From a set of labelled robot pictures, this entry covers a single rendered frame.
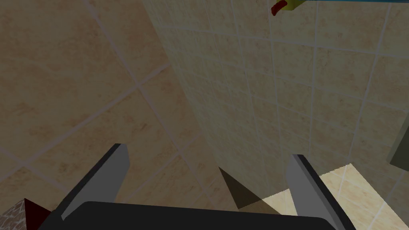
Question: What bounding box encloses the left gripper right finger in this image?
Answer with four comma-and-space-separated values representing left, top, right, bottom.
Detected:
286, 154, 356, 230

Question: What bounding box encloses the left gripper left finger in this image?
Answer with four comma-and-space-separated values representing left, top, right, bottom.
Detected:
56, 143, 131, 221

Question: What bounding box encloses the grey-green block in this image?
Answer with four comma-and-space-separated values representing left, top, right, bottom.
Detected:
385, 115, 409, 173

